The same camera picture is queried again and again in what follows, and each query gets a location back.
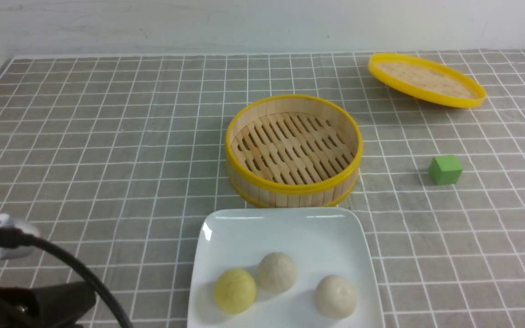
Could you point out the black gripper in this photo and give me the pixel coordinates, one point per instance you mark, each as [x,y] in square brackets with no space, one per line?
[53,306]

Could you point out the beige steamed bun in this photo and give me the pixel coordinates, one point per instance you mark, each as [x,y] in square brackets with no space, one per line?
[277,272]

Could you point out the white steamed bun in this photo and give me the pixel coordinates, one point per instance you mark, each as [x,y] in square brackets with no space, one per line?
[335,297]

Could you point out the yellow steamed bun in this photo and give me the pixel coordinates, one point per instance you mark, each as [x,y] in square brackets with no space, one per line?
[234,291]

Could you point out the white square plate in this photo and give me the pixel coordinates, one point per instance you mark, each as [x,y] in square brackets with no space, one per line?
[322,241]

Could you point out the grey checkered tablecloth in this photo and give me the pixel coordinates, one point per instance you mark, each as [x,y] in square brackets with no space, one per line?
[120,159]

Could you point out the yellow-rimmed bamboo steamer basket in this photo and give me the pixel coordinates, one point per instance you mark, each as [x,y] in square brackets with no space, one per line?
[292,151]

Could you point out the green cube block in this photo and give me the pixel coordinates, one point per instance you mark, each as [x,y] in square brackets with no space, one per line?
[445,170]

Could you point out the yellow-rimmed bamboo steamer lid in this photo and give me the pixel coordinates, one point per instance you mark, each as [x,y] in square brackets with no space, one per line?
[426,80]

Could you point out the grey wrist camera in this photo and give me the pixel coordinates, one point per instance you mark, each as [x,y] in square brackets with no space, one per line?
[12,235]

